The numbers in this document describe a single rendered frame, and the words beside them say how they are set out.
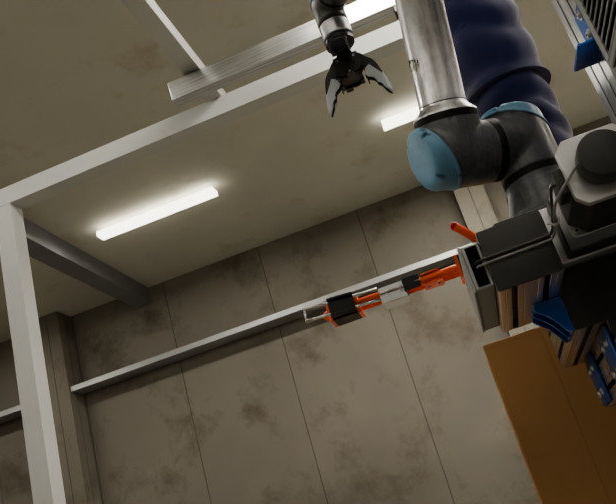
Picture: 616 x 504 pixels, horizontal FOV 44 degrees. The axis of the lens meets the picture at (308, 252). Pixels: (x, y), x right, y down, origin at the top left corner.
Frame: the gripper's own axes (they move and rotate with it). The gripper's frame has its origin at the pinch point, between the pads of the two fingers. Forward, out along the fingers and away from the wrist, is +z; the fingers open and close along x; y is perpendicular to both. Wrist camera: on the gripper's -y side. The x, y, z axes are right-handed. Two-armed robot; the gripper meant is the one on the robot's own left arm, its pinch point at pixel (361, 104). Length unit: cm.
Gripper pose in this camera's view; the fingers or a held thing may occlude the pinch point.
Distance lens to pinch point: 176.2
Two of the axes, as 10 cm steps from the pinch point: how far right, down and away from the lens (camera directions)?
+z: 2.7, 8.9, -3.6
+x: -9.3, 3.4, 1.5
